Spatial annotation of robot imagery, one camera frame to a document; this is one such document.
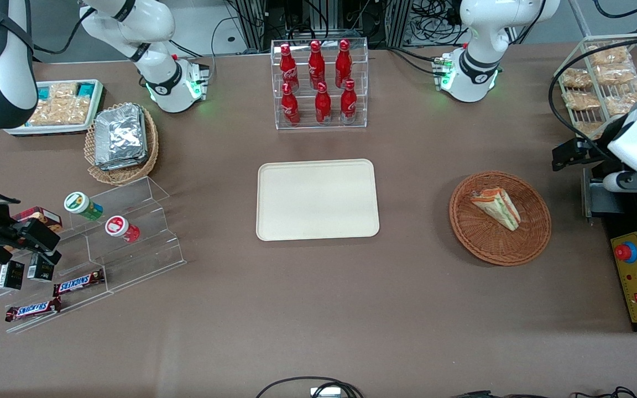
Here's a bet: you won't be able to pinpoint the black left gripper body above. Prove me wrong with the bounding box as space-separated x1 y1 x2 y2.
588 143 612 166

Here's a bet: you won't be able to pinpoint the triangle sandwich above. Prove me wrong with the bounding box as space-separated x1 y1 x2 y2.
470 187 521 232

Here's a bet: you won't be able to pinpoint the white rectangular snack tray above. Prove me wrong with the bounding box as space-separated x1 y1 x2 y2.
3 79 106 137

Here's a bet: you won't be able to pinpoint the light tan wicker basket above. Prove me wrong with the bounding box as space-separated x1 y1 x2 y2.
84 103 160 186

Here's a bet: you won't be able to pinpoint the brown round wicker basket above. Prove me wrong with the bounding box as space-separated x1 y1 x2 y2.
449 171 552 267

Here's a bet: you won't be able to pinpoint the cream plastic tray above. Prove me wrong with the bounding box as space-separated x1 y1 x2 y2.
256 159 380 242

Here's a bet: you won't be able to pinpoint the red brown carton box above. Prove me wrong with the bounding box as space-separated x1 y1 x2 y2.
12 206 63 233

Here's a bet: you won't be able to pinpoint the clear bag of snacks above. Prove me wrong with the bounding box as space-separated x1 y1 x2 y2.
595 64 637 86
576 122 607 139
587 45 630 67
601 83 637 117
562 90 601 111
559 67 593 90

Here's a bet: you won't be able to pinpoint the small black box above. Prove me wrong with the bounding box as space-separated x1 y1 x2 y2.
0 260 25 291
27 253 55 282

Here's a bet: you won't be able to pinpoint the black machine with yellow panel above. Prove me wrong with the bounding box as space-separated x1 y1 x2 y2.
582 165 637 333

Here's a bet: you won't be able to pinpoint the green lidded cup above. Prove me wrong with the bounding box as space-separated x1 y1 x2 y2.
64 192 104 221

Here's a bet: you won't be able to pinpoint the Snickers chocolate bar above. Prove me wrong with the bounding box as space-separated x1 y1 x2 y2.
4 297 62 323
53 269 105 297

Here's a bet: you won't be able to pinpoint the red lidded cup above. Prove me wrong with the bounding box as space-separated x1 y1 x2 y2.
105 216 140 243

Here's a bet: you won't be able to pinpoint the clear acrylic stepped display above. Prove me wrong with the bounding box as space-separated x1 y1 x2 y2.
0 176 187 334

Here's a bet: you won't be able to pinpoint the silver foil packet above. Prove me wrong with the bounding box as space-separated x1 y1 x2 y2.
95 105 147 164
97 154 149 171

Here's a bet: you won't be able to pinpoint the tan cracker pack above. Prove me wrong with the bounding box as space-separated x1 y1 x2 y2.
29 99 62 126
59 97 93 125
50 83 80 101

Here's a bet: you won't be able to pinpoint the red cola bottle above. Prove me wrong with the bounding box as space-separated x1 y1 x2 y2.
315 82 332 125
335 39 353 89
340 79 358 124
279 44 300 92
280 83 301 127
308 40 326 89

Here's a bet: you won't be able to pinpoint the clear acrylic bottle rack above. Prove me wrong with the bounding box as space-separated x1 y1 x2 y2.
270 38 369 130

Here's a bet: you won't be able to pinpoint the white wire shelf rack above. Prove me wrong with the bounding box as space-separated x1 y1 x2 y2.
554 33 637 140

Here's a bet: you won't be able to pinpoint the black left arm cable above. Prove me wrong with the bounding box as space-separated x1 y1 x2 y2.
548 33 637 164

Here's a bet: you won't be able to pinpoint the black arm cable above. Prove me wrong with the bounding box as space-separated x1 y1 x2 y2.
31 6 98 56
548 33 637 164

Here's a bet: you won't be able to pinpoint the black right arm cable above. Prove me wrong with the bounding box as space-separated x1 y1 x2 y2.
31 6 98 56

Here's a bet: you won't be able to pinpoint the black base cable bundle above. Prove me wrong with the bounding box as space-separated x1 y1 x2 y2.
388 47 442 75

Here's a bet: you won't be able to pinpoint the tangled black floor cables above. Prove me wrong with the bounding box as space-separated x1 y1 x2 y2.
410 0 471 48

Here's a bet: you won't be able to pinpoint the thin black cable bundle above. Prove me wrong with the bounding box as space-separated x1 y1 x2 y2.
451 386 637 398

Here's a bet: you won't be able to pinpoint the aluminium profile post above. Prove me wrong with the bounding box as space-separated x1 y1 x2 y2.
236 0 267 50
385 0 413 48

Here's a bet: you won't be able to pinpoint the black looped cable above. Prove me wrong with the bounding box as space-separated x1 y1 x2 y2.
255 377 363 398

